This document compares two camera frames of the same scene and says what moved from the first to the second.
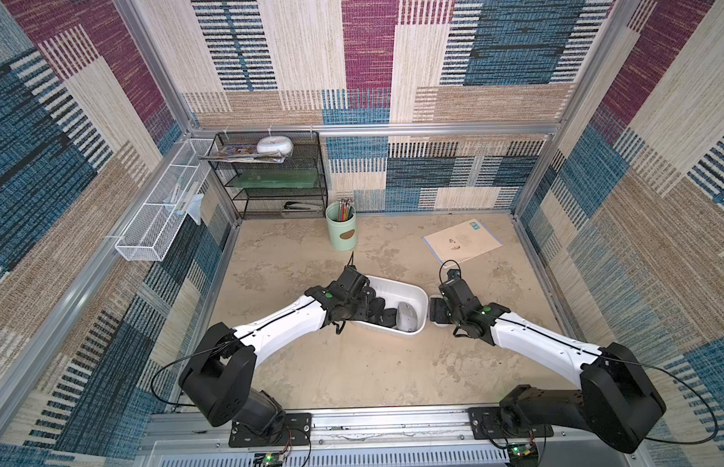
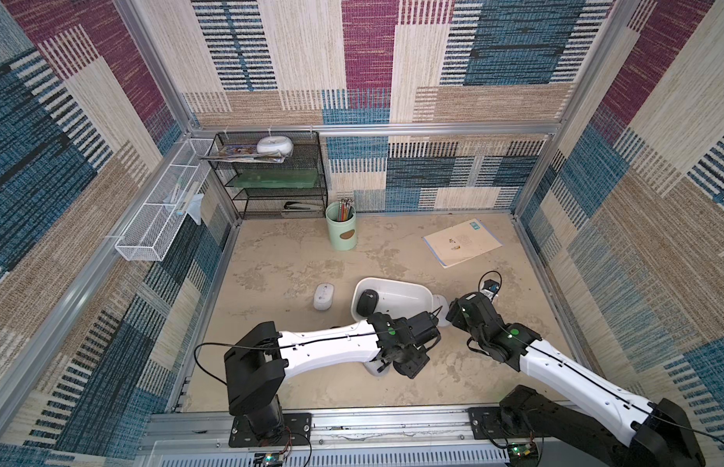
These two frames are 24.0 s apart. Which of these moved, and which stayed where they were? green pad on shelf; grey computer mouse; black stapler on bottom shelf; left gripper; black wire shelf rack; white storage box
Moved: grey computer mouse; left gripper
Stayed: black stapler on bottom shelf; black wire shelf rack; white storage box; green pad on shelf
